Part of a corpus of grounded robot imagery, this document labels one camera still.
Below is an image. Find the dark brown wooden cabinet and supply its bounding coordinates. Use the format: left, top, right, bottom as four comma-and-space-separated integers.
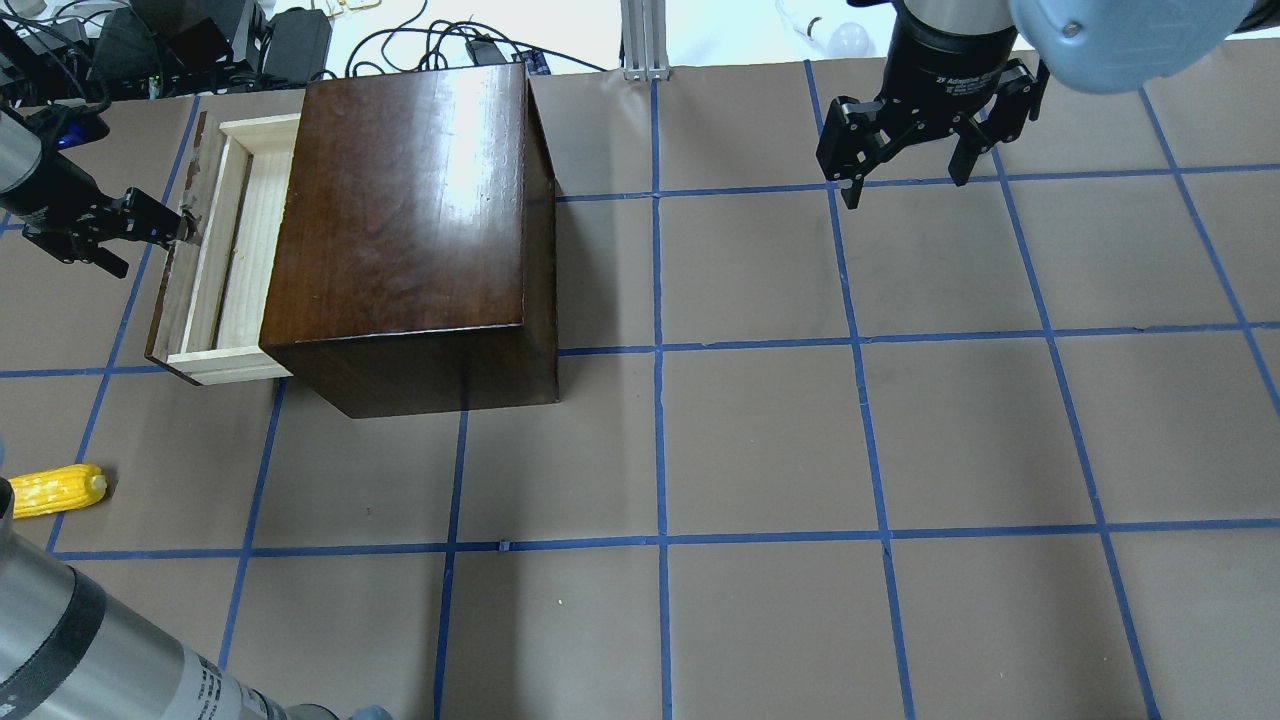
259, 63, 559, 419

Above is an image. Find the white light bulb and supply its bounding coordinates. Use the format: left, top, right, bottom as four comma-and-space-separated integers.
805, 15, 876, 59

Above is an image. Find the black power bricks pile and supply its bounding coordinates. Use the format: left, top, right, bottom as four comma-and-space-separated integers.
3, 1, 333, 108

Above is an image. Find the aluminium frame post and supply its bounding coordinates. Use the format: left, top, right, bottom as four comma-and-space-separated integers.
620, 0, 671, 82

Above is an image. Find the light wood drawer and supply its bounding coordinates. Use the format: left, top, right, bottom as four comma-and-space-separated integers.
145, 113, 300, 386

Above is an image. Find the yellow toy corn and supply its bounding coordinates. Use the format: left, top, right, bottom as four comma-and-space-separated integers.
9, 462, 109, 519

